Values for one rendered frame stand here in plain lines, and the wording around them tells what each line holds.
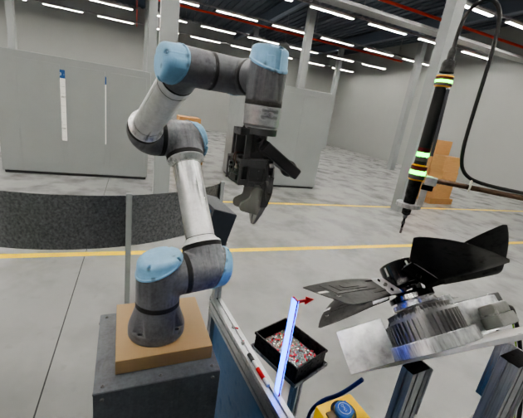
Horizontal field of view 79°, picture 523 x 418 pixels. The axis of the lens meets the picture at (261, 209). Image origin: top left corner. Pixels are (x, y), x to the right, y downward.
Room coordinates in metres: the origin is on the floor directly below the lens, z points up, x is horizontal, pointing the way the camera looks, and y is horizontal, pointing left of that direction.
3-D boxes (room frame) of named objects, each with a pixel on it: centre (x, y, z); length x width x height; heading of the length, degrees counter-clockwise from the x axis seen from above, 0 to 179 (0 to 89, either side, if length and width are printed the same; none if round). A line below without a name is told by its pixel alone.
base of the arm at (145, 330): (0.75, 0.24, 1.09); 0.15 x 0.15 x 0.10
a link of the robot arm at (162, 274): (0.76, 0.24, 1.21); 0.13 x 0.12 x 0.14; 126
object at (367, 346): (0.89, -0.40, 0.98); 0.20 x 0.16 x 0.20; 29
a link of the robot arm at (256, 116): (0.68, 0.03, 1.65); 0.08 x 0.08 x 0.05
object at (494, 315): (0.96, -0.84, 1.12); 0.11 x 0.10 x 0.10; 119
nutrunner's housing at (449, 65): (0.94, -0.43, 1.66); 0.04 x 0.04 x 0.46
